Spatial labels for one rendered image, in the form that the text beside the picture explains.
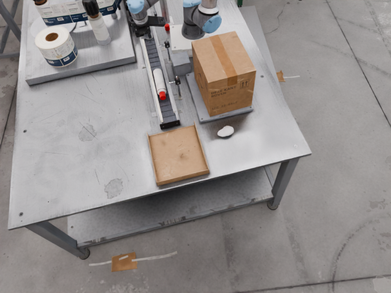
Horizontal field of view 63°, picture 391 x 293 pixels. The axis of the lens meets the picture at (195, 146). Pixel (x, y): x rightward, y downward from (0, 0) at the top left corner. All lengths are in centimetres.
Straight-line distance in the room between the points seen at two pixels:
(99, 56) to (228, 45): 85
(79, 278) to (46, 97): 121
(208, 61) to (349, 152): 155
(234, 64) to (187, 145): 47
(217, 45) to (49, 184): 110
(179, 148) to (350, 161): 152
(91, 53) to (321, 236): 194
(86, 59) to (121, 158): 74
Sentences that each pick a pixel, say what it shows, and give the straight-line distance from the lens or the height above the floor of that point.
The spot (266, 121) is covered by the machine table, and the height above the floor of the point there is 83.
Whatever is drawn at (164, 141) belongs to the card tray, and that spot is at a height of 83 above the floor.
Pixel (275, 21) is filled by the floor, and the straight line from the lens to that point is 370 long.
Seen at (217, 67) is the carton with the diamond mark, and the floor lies 112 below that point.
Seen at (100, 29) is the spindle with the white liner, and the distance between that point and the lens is 213.
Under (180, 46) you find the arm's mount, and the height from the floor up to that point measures 90.
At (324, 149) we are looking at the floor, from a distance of 273.
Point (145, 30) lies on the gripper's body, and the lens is 176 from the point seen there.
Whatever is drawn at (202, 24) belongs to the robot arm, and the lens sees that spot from 191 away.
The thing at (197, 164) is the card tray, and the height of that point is 83.
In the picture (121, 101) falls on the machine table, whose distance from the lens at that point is 191.
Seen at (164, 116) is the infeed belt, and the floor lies 88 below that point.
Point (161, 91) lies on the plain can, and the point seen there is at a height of 92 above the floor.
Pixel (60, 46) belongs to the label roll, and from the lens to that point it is 208.
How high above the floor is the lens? 224
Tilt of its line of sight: 59 degrees down
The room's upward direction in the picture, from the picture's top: 7 degrees counter-clockwise
